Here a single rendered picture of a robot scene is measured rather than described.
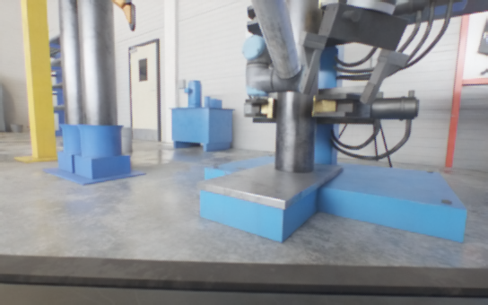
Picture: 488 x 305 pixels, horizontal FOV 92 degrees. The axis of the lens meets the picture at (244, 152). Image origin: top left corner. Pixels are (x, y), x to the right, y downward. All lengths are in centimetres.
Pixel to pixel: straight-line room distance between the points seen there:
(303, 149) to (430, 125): 215
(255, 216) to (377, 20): 66
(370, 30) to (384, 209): 78
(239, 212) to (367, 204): 53
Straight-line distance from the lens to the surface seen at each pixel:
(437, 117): 323
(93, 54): 195
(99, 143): 188
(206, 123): 341
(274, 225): 85
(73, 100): 221
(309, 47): 46
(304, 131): 124
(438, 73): 328
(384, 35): 50
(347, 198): 112
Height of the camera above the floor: 39
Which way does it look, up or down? 7 degrees down
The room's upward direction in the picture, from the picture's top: 1 degrees clockwise
